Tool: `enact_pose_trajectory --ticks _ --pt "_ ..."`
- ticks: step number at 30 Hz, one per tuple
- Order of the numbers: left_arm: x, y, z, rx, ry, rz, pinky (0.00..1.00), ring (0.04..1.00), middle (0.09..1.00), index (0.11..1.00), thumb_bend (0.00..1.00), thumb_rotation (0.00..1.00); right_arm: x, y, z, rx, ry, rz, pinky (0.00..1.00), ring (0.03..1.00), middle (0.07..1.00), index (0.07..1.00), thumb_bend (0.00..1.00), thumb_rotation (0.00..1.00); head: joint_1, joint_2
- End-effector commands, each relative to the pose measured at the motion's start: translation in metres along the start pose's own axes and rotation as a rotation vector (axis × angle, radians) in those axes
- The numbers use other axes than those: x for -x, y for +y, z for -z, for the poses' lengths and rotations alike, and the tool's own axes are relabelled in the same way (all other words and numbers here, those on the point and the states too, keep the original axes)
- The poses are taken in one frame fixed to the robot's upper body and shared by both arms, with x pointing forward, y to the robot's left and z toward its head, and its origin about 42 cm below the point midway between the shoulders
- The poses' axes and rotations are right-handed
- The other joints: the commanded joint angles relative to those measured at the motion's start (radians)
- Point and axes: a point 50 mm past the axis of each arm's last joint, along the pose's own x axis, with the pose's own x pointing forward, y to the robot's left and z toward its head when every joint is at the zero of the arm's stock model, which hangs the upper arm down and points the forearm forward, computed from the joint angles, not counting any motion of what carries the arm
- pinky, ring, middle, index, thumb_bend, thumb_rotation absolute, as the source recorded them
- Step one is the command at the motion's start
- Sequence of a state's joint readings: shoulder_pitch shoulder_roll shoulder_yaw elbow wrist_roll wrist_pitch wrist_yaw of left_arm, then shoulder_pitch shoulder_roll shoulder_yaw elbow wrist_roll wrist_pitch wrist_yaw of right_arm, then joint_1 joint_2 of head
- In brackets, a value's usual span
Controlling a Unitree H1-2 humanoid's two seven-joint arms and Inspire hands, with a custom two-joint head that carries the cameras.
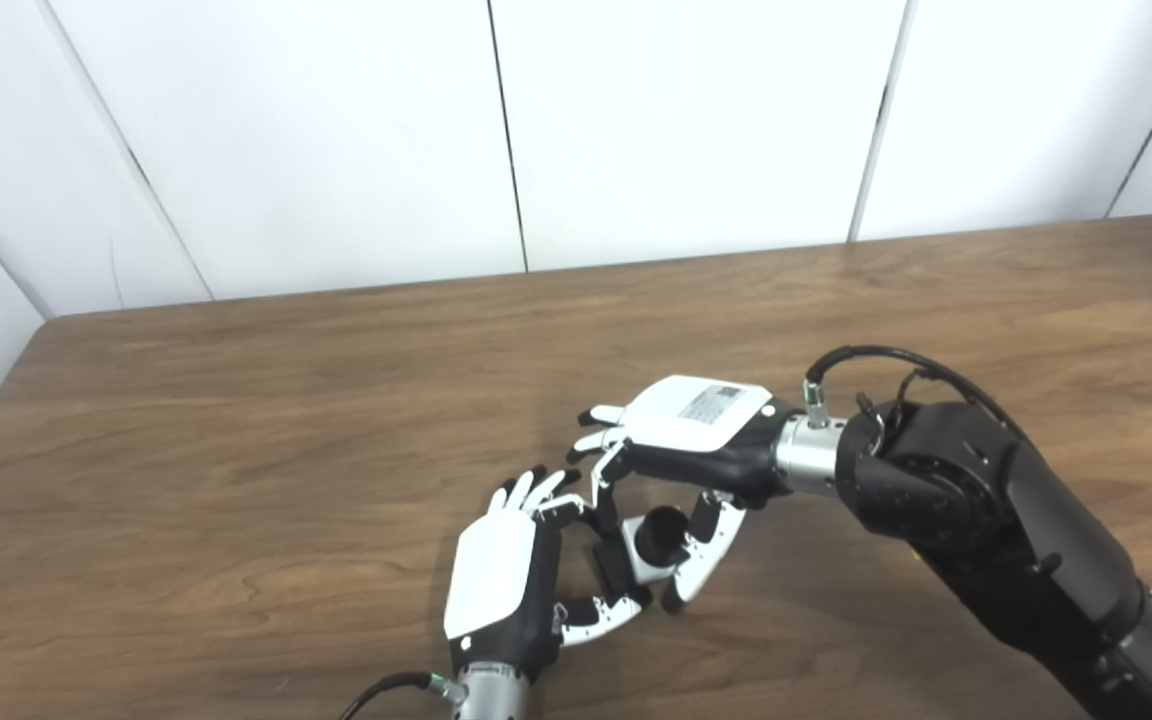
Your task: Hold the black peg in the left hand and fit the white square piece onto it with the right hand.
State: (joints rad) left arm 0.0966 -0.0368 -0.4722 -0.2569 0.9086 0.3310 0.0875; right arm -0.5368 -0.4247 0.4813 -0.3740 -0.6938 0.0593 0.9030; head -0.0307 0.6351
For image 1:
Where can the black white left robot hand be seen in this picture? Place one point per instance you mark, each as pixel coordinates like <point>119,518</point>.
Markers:
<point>496,580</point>

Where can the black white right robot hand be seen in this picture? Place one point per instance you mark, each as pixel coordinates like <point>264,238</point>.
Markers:
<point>696,430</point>

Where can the black peg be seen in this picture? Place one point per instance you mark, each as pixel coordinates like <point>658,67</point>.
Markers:
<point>661,535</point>

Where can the white square piece with hole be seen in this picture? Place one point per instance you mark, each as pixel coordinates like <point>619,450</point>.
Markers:
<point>651,572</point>

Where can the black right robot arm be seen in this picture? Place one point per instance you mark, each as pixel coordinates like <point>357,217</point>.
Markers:
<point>986,520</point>

